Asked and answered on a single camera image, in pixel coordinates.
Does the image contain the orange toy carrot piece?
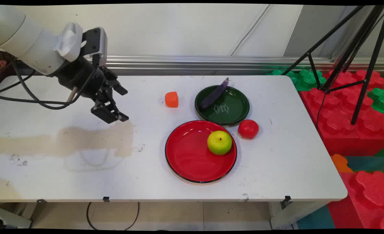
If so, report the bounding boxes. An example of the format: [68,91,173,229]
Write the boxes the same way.
[165,91,179,108]

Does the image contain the red foam block flower studs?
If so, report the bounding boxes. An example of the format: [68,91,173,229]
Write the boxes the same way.
[327,171,384,230]

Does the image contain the red toy tomato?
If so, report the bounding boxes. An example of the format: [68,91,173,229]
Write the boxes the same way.
[237,119,260,140]

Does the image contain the green yellow toy apple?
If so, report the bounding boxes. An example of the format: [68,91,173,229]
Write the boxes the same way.
[207,130,233,155]

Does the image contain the green foam block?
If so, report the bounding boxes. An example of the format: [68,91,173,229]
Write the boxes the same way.
[367,87,384,121]
[266,68,327,92]

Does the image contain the large red foam block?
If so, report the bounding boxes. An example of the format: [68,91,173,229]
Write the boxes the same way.
[300,69,384,157]

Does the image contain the orange foam piece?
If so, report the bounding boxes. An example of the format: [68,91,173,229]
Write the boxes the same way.
[330,154,354,173]

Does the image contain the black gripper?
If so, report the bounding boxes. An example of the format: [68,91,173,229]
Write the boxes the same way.
[54,57,130,124]

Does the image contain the purple toy eggplant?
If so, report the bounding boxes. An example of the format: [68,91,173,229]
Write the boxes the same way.
[201,77,229,110]

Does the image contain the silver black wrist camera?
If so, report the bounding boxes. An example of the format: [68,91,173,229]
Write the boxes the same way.
[81,27,108,67]

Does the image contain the dark green plate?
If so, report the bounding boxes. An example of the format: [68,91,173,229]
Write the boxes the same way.
[194,85,250,125]

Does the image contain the white table leg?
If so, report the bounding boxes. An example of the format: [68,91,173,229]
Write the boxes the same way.
[269,201,329,230]

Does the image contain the aluminium wall rail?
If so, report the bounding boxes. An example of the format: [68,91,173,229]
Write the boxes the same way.
[82,55,384,72]

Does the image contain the red plate black rim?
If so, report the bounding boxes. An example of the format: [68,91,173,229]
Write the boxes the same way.
[165,120,237,183]

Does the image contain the black tripod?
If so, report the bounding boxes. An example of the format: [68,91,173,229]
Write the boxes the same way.
[281,5,384,125]

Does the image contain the black floor cable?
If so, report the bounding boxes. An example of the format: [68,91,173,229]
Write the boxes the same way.
[86,202,140,231]

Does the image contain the dark woven basket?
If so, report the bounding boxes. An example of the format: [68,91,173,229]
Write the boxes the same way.
[0,49,18,89]

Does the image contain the teal foam mat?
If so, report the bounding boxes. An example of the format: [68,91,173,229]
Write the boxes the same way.
[345,155,384,173]

